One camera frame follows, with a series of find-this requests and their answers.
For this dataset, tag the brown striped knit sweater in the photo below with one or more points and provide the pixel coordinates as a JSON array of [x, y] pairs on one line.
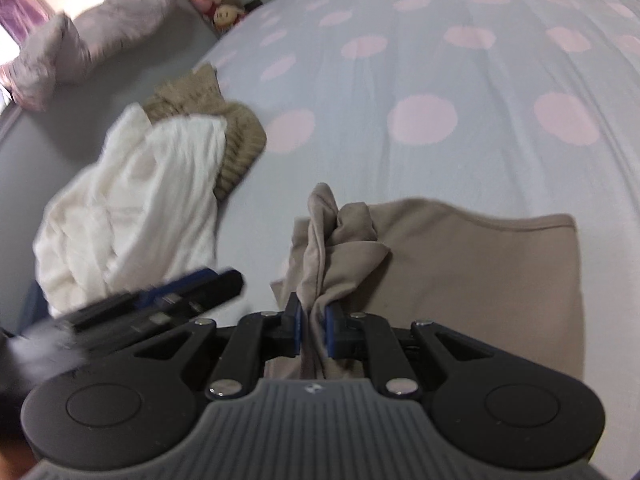
[[240, 145]]

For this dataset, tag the polka dot bed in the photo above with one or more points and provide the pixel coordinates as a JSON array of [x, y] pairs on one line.
[[450, 60]]

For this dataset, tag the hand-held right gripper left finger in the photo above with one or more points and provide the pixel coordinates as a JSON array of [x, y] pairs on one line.
[[298, 330]]

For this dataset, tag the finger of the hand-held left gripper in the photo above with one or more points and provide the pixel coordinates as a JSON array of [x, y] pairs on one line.
[[215, 287]]

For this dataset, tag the taupe long-sleeve shirt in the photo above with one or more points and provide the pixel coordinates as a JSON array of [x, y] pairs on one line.
[[450, 270]]

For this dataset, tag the white crinkled garment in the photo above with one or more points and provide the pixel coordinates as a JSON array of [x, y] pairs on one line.
[[130, 210]]

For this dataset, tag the black wall socket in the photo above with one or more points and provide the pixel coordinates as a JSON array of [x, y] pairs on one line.
[[252, 3]]

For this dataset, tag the pink curtain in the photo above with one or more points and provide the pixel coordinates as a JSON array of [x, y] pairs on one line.
[[25, 10]]

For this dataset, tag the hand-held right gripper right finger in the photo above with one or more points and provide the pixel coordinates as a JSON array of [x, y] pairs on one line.
[[330, 335]]

